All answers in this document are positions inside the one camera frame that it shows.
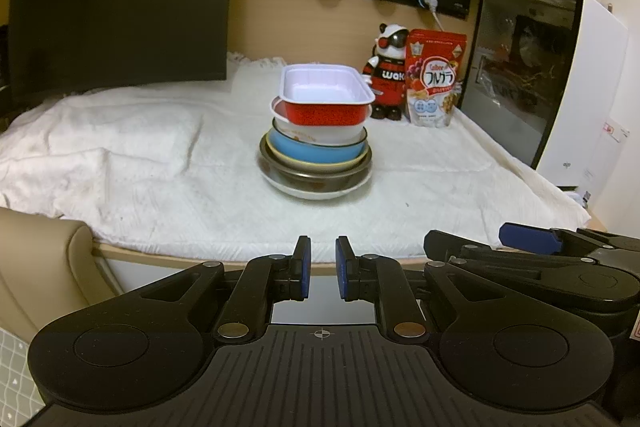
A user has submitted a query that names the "blue enamel bowl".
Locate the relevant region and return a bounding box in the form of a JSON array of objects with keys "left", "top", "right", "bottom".
[{"left": 267, "top": 128, "right": 368, "bottom": 164}]

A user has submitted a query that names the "red granola bag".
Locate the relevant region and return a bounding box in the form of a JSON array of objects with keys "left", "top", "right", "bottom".
[{"left": 405, "top": 29, "right": 468, "bottom": 128}]

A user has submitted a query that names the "white plug and cable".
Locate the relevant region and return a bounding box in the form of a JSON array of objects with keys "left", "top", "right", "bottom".
[{"left": 423, "top": 0, "right": 446, "bottom": 33}]

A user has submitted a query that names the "white foam cup bowl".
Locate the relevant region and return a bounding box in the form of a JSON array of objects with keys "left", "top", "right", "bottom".
[{"left": 270, "top": 96, "right": 367, "bottom": 146}]

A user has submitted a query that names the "beige chair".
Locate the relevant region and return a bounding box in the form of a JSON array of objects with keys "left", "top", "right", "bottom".
[{"left": 0, "top": 208, "right": 122, "bottom": 343}]

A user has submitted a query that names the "white microwave oven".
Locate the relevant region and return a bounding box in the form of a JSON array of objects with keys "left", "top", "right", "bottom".
[{"left": 459, "top": 0, "right": 628, "bottom": 188}]

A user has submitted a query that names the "white yellow-rimmed bowl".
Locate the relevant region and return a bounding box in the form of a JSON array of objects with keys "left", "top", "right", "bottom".
[{"left": 266, "top": 141, "right": 371, "bottom": 173}]

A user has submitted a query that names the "white fluffy cloth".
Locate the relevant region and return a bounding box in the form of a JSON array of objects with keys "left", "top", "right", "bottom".
[{"left": 1, "top": 56, "right": 589, "bottom": 262}]

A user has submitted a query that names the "floral white plate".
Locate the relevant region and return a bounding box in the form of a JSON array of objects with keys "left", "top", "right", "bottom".
[{"left": 260, "top": 170, "right": 373, "bottom": 200}]

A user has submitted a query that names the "black monitor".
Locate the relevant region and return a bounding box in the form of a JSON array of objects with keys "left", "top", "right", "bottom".
[{"left": 8, "top": 0, "right": 229, "bottom": 105}]

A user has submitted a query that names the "panda robot figurine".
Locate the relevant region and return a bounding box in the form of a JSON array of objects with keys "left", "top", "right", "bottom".
[{"left": 362, "top": 23, "right": 409, "bottom": 121}]

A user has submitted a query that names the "red rectangular tray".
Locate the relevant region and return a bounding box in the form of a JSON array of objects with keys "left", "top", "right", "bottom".
[{"left": 279, "top": 64, "right": 375, "bottom": 127}]

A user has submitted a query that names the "stainless steel bowl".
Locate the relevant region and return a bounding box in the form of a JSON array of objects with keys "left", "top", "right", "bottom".
[{"left": 257, "top": 134, "right": 373, "bottom": 182}]

